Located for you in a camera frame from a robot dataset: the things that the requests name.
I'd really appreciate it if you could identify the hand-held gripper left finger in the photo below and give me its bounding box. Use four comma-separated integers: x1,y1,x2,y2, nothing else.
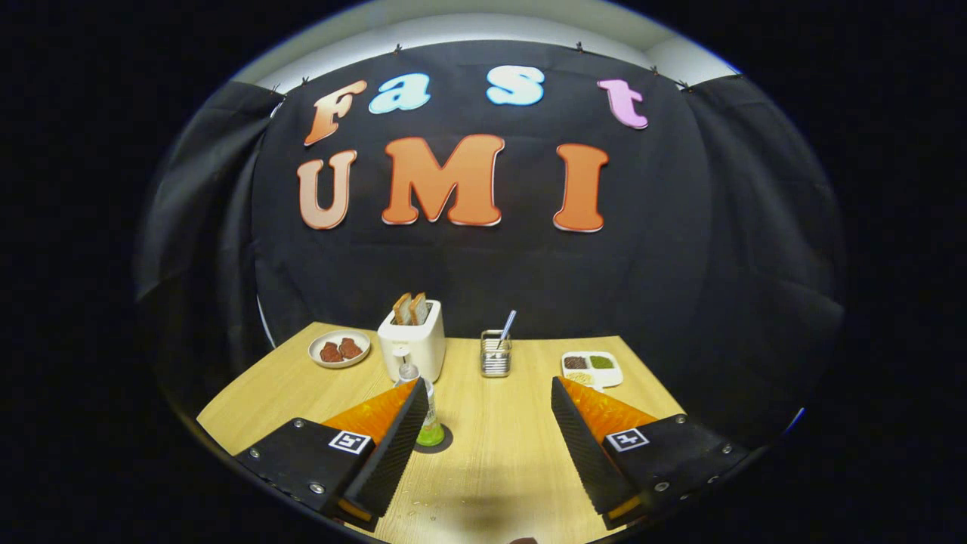
234,378,430,530

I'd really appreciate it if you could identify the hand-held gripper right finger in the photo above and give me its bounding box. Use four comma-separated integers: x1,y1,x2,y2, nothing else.
550,376,750,528

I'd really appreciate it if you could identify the clear juice bottle green base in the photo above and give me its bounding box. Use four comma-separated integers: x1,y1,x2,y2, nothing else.
396,361,446,448

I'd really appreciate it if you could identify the dark brown round coaster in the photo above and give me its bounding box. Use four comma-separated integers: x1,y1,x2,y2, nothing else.
413,425,454,455

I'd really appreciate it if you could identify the white divided dish with beans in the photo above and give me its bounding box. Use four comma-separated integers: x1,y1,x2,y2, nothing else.
561,351,624,390

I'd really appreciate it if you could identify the wooden table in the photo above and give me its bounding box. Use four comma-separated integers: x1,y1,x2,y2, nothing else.
196,322,684,544

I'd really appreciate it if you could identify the white toaster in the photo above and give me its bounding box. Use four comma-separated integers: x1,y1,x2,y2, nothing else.
377,300,446,384

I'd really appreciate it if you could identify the small beige round plate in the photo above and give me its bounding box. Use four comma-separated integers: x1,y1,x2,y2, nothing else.
308,329,372,369

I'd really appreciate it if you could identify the metal wire utensil holder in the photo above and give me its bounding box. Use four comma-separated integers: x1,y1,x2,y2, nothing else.
480,329,512,379

